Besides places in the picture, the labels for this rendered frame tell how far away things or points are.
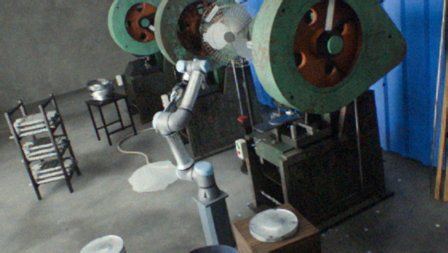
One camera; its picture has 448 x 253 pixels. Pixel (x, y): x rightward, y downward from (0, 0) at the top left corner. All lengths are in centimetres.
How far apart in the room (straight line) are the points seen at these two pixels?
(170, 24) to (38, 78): 547
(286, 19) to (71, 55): 713
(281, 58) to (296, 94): 24
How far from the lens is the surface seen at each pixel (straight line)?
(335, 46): 252
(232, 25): 360
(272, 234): 257
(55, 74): 915
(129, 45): 566
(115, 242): 295
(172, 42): 399
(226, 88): 450
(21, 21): 902
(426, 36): 356
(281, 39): 236
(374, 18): 279
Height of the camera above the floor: 188
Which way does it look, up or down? 21 degrees down
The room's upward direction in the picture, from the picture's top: 11 degrees counter-clockwise
